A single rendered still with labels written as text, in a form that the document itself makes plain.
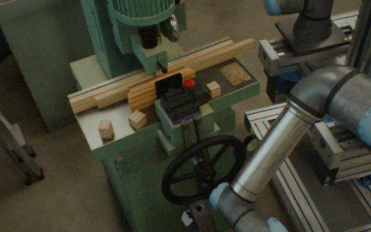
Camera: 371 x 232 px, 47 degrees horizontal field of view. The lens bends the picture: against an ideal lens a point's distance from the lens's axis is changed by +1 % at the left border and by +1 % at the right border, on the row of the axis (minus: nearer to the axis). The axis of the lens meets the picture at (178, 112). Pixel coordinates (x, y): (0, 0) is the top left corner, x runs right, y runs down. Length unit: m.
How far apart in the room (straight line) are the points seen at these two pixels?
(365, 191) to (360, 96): 1.15
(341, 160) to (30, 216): 1.55
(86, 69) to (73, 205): 0.84
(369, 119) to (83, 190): 1.70
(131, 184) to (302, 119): 0.70
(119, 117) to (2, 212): 1.22
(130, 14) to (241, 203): 0.58
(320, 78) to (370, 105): 0.12
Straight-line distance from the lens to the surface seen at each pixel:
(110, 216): 2.21
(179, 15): 1.52
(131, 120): 1.29
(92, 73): 1.70
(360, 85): 0.96
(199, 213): 1.15
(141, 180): 1.49
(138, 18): 1.18
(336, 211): 1.99
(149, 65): 1.31
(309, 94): 0.99
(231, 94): 1.40
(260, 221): 1.07
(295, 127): 1.01
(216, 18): 3.35
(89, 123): 1.36
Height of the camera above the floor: 1.86
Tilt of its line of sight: 46 degrees down
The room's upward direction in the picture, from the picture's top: 6 degrees counter-clockwise
